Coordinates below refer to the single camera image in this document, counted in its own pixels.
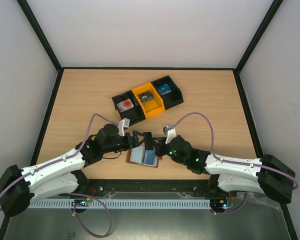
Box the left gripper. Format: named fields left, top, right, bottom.
left=102, top=130, right=148, bottom=154

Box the brown leather card holder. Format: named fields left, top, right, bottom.
left=126, top=145, right=162, bottom=168

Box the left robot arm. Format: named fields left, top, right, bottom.
left=0, top=123, right=143, bottom=217

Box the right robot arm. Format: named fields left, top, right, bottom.
left=152, top=135, right=296, bottom=204

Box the red white card stack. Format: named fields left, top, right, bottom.
left=116, top=99, right=134, bottom=113

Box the blue card stack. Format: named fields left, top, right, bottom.
left=157, top=84, right=172, bottom=96

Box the left black bin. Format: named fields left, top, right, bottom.
left=111, top=90, right=146, bottom=126

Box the black bin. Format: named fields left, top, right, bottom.
left=111, top=90, right=146, bottom=126
left=150, top=75, right=184, bottom=110

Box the yellow middle bin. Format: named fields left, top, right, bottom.
left=132, top=83, right=165, bottom=119

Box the right black bin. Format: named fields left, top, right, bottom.
left=150, top=75, right=184, bottom=110

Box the metal sheet front panel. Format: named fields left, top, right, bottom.
left=4, top=197, right=290, bottom=240

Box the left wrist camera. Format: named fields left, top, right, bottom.
left=117, top=118, right=130, bottom=137

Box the black front rail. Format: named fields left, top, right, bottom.
left=14, top=178, right=281, bottom=198

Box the light blue cable duct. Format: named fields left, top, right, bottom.
left=29, top=198, right=211, bottom=210

